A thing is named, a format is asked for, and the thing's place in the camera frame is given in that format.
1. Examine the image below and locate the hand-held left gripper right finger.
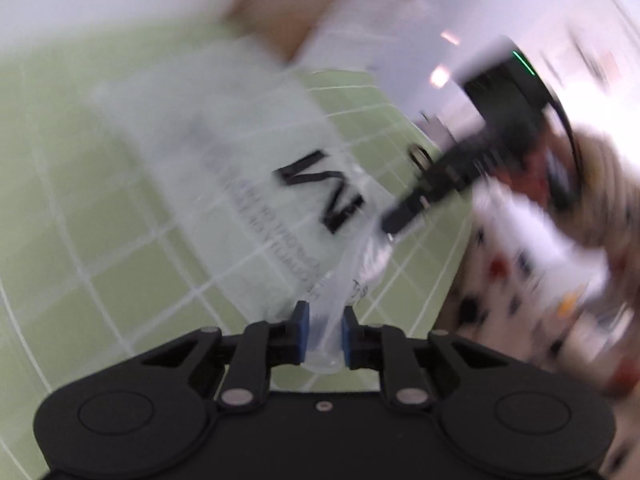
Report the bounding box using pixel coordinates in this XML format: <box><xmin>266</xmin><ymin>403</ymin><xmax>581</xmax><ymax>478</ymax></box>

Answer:
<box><xmin>345</xmin><ymin>306</ymin><xmax>501</xmax><ymax>407</ymax></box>

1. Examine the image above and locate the clear plastic shopping bag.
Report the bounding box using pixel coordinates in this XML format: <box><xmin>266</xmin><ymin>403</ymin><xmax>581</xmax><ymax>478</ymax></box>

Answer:
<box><xmin>90</xmin><ymin>35</ymin><xmax>401</xmax><ymax>376</ymax></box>

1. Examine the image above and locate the bubble-wrapped cardboard box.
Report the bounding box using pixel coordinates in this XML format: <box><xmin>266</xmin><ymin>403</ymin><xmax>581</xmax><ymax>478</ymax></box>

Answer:
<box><xmin>220</xmin><ymin>0</ymin><xmax>426</xmax><ymax>71</ymax></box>

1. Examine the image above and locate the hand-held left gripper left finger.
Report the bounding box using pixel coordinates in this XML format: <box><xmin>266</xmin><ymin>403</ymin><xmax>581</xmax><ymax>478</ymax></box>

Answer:
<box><xmin>145</xmin><ymin>301</ymin><xmax>312</xmax><ymax>408</ymax></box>

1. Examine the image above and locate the green checked tablecloth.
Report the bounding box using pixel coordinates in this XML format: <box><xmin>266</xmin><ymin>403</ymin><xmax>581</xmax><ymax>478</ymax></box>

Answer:
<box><xmin>0</xmin><ymin>25</ymin><xmax>476</xmax><ymax>480</ymax></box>

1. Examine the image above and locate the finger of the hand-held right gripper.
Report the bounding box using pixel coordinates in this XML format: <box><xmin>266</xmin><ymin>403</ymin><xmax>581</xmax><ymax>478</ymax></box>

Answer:
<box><xmin>382</xmin><ymin>132</ymin><xmax>496</xmax><ymax>235</ymax></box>

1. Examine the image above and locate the black rubber band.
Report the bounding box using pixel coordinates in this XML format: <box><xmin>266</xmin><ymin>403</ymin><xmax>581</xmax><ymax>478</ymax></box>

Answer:
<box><xmin>407</xmin><ymin>146</ymin><xmax>436</xmax><ymax>173</ymax></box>

